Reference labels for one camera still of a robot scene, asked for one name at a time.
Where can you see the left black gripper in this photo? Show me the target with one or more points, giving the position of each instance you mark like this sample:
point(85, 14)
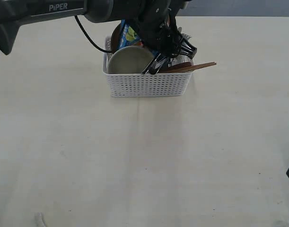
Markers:
point(157, 29)

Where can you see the pale green ceramic bowl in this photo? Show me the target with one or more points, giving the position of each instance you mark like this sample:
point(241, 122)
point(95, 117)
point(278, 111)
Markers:
point(129, 60)

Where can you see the silver fork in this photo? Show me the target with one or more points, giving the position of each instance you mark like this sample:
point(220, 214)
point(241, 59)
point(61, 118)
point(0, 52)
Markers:
point(183, 48)

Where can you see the silver table knife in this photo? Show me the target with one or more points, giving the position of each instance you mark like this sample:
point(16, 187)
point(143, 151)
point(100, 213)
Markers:
point(154, 66)

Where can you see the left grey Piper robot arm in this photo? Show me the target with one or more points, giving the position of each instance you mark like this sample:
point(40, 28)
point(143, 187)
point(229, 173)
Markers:
point(15, 13)

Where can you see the blue chips bag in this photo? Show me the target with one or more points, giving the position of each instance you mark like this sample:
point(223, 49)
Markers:
point(128, 37)

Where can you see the dark brown round plate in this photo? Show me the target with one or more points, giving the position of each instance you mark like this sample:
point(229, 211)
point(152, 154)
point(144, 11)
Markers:
point(115, 38)

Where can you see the brown wooden spoon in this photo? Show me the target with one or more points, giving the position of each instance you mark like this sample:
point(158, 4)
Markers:
point(179, 66)

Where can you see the lower wooden chopstick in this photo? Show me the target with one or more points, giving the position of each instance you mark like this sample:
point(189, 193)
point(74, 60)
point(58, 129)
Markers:
point(196, 68)

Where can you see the white perforated plastic basket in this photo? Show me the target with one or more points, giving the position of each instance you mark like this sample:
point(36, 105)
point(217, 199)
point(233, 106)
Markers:
point(138, 85)

